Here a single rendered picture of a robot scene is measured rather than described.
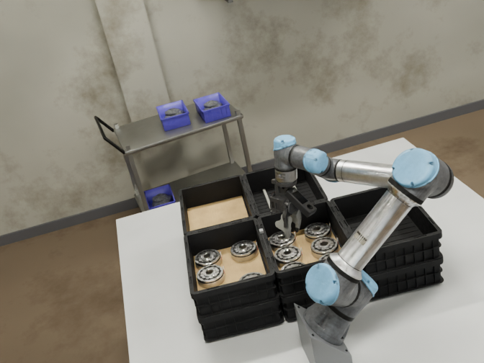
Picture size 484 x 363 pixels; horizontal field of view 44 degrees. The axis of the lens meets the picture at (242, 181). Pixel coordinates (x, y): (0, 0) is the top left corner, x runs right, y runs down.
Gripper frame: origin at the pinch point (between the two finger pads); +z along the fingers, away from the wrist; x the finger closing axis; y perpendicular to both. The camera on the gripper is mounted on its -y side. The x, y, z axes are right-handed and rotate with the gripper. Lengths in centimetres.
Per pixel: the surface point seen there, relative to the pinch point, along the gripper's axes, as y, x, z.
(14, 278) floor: 245, -16, 109
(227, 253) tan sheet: 33.4, -0.9, 18.6
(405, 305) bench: -35.2, -16.0, 26.8
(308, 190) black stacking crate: 29, -54, 11
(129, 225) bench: 110, -15, 33
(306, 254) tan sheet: 3.1, -12.1, 15.8
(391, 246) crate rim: -29.8, -15.4, 4.5
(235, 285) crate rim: 8.6, 24.0, 11.4
